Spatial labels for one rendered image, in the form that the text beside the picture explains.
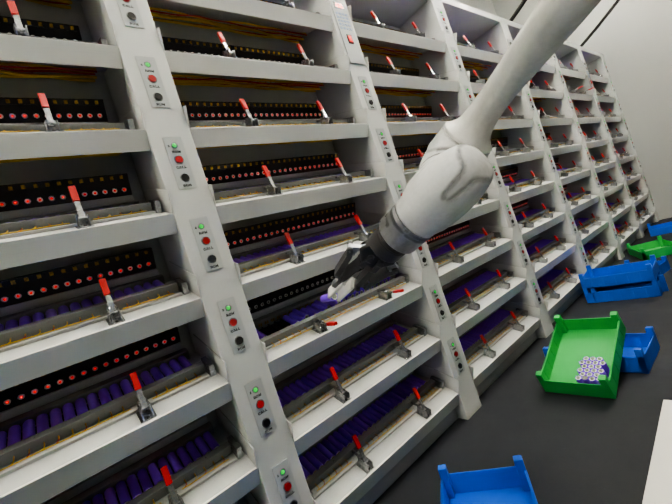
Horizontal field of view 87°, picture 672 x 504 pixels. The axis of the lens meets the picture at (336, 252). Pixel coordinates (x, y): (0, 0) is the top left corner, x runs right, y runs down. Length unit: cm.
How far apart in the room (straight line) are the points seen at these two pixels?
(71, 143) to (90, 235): 19
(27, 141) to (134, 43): 32
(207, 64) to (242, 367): 75
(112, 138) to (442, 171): 66
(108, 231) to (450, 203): 64
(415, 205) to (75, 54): 76
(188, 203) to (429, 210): 53
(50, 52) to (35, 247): 40
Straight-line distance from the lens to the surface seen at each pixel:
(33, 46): 98
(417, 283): 124
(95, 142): 89
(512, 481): 109
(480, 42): 269
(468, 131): 71
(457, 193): 58
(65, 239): 82
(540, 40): 60
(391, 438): 118
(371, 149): 127
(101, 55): 100
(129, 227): 83
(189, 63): 105
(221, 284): 84
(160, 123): 93
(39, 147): 88
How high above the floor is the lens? 67
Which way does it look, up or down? 1 degrees up
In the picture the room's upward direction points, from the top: 19 degrees counter-clockwise
